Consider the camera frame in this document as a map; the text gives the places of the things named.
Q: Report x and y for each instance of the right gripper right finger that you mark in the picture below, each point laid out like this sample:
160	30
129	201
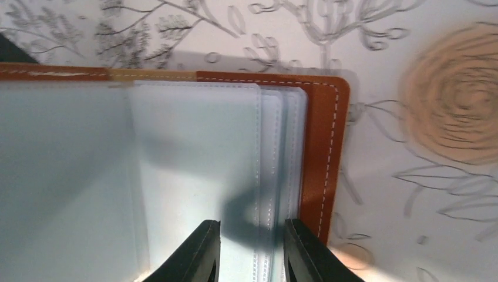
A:
307	259

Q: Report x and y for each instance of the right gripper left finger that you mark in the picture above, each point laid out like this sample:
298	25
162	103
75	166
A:
196	259

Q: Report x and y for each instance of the brown leather card holder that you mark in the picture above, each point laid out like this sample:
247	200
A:
105	172

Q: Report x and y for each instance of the floral table mat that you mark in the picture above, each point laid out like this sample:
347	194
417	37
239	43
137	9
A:
416	197

